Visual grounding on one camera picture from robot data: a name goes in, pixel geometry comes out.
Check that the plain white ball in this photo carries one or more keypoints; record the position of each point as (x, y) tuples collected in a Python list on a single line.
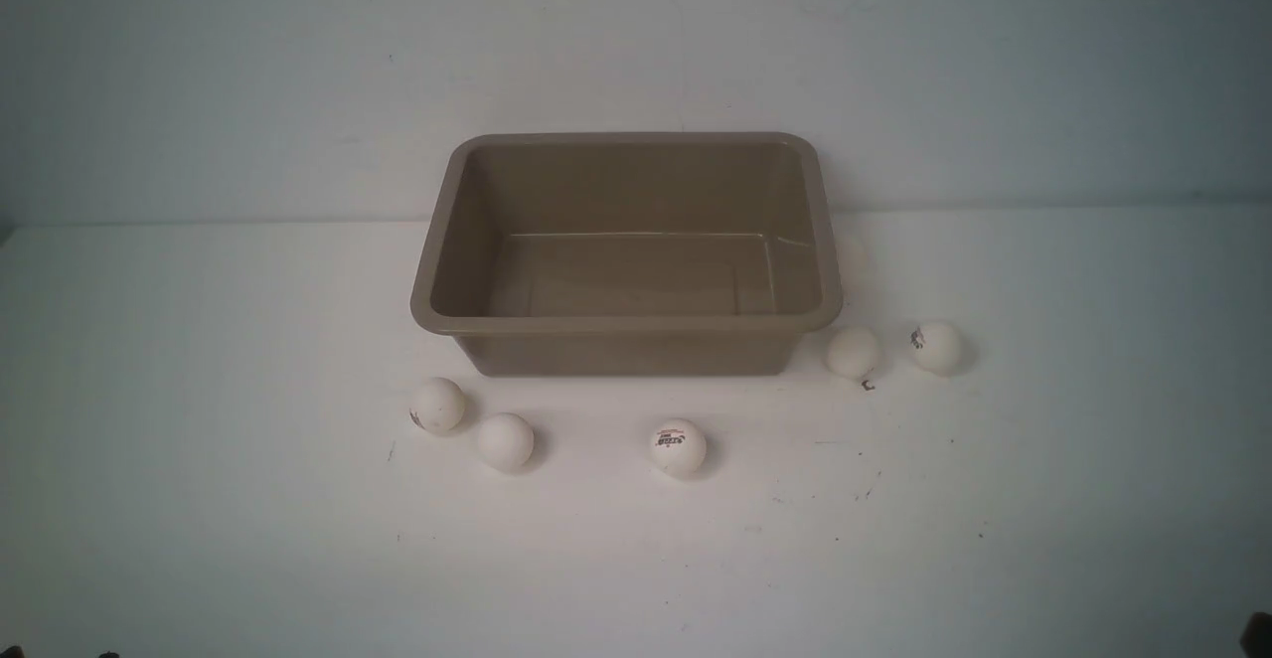
[(853, 353), (505, 442)]

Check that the tan plastic bin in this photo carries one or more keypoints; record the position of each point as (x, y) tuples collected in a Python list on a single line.
[(629, 254)]

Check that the white ball red-black logo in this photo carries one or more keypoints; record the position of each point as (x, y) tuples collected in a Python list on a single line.
[(678, 448)]

